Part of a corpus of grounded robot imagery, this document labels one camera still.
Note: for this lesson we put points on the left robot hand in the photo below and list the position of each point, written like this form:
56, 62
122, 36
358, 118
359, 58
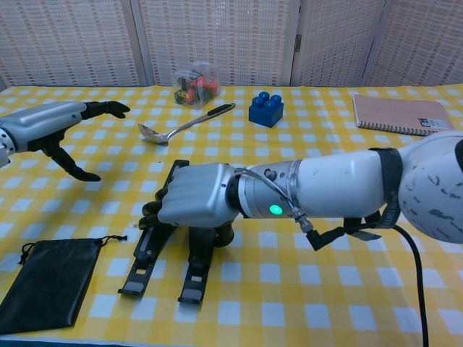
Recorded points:
36, 121

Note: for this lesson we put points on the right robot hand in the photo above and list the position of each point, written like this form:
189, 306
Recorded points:
195, 195

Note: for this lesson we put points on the black folding laptop stand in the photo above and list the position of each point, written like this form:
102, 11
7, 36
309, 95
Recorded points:
197, 253

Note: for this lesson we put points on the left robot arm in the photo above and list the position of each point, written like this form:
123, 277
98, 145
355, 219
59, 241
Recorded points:
4, 152

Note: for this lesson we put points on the yellow checkered tablecloth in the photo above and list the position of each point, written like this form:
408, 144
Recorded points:
325, 307

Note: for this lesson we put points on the clear box of toys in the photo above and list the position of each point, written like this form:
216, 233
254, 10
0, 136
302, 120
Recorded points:
195, 90

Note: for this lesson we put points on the blue building block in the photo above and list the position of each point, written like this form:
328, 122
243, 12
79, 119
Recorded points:
266, 115

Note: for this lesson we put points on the woven folding screen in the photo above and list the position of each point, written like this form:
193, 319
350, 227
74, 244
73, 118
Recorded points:
217, 36

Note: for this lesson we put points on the brass screen hinge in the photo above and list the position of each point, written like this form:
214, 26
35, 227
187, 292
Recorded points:
298, 42

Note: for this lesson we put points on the brown spiral notebook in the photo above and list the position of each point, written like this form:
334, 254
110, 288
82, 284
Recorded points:
398, 112

